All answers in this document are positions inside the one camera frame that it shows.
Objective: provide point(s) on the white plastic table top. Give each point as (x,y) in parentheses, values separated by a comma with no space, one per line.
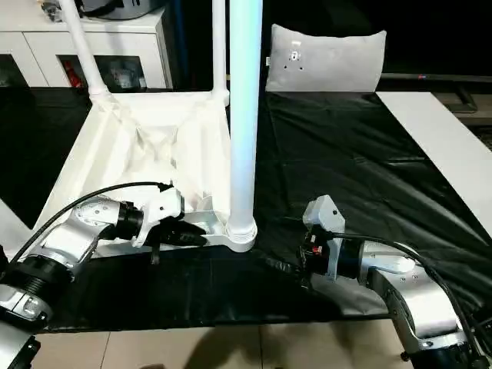
(115,153)

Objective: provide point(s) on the white plastic table leg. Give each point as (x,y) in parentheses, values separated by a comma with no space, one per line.
(82,50)
(219,46)
(9,223)
(244,115)

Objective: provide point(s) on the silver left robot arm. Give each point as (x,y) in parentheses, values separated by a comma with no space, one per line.
(77,230)

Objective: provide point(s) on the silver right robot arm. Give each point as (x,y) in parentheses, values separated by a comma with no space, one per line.
(403,292)

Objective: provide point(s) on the black mat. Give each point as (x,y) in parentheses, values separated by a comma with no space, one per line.
(346,153)

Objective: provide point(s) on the white flat board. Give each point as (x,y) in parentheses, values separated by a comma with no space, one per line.
(434,127)

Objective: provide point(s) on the grey pillow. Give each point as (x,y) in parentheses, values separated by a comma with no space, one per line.
(334,61)

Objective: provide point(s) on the black case with gold label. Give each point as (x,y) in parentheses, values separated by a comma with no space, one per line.
(196,38)

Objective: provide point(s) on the white glass-door cabinet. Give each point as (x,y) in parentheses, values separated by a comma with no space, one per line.
(46,42)

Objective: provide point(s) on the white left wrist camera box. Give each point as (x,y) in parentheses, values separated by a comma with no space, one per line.
(161,207)

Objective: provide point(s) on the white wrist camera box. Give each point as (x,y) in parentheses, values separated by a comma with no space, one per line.
(323,211)
(161,207)

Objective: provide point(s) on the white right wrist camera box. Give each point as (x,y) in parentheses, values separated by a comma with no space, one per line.
(323,211)

